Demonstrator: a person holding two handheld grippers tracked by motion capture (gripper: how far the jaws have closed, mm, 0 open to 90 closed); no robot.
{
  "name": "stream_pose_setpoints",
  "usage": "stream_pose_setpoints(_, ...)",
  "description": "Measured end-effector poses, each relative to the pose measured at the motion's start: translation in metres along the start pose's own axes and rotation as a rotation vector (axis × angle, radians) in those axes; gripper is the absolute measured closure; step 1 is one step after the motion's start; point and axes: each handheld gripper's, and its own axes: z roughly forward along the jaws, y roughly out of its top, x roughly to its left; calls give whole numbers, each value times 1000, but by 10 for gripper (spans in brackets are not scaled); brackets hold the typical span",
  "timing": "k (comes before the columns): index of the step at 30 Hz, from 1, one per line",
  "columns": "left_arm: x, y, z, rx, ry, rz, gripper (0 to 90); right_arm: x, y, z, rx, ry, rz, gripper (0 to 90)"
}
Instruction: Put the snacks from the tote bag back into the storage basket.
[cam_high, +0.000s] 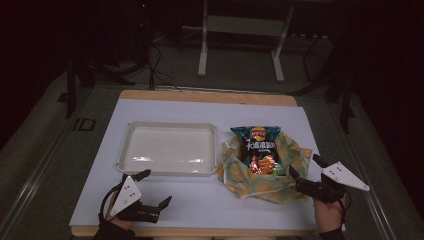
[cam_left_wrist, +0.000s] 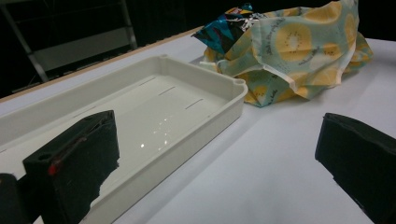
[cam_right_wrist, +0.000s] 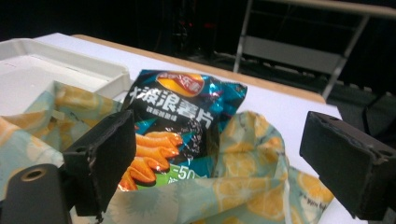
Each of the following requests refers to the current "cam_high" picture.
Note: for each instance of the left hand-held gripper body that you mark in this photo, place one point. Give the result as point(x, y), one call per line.
point(126, 195)

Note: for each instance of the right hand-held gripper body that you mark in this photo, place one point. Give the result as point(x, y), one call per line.
point(343, 176)

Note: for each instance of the cream plastic tray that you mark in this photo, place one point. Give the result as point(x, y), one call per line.
point(168, 148)

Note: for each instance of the dark teal potato chip bag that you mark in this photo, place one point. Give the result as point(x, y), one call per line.
point(260, 146)

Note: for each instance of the yellow patterned cloth bag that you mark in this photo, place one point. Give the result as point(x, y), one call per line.
point(240, 176)

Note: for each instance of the person's left hand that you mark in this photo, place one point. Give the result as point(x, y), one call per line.
point(118, 222)

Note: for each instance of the person's right hand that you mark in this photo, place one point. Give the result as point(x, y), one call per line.
point(328, 215)

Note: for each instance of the white table cover sheet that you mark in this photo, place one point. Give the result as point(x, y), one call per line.
point(200, 203)

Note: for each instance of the black stand with angled legs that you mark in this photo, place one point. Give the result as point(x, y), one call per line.
point(345, 100)

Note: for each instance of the black tripod stand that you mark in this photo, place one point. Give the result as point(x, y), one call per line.
point(71, 83)

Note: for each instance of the white metal stand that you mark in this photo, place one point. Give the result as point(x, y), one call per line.
point(245, 25)

